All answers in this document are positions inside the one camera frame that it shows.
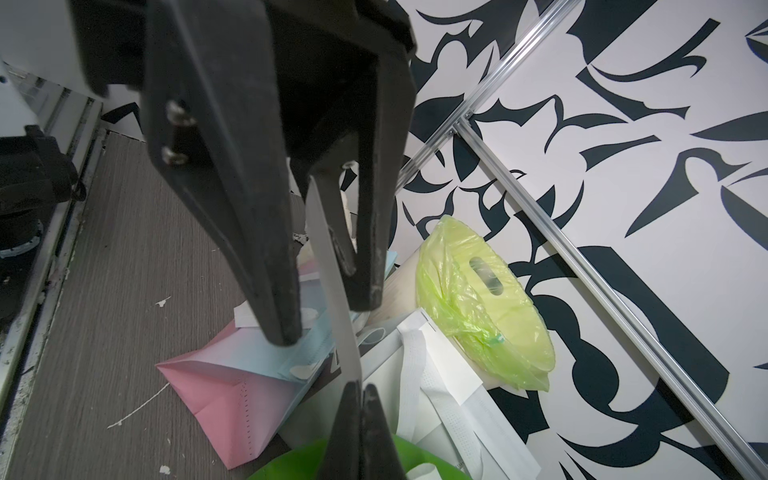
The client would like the aluminium frame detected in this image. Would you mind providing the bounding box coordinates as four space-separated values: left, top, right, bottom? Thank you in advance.
390 1 767 479

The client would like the green paper bag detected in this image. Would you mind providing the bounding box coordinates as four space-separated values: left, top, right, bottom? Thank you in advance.
245 434 475 480

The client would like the white paper receipt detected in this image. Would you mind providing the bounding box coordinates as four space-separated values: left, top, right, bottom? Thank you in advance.
306 178 362 385

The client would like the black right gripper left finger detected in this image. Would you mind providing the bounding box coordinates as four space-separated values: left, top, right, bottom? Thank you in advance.
315 381 362 480

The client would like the white bin with green liner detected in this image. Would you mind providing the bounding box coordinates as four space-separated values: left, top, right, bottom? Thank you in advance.
368 215 556 391

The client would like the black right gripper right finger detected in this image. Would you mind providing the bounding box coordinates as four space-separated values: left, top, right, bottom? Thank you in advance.
361 384 406 480

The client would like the pink and blue paper bag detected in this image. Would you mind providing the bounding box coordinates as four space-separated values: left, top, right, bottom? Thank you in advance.
155 249 398 472

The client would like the white paper bag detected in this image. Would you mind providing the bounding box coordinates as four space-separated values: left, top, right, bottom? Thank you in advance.
279 309 541 479

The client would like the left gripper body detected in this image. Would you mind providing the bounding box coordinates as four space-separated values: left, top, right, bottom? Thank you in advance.
69 1 416 156

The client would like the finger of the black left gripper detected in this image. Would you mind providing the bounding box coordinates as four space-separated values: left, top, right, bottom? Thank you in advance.
290 57 416 311
141 1 301 346

